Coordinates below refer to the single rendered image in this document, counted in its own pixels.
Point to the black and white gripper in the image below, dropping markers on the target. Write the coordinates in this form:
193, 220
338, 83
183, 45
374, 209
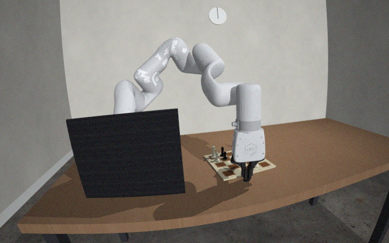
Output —
248, 146

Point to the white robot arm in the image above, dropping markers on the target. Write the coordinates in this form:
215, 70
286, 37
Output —
246, 97

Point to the brown and cream chessboard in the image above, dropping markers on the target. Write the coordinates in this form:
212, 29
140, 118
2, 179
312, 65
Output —
226, 170

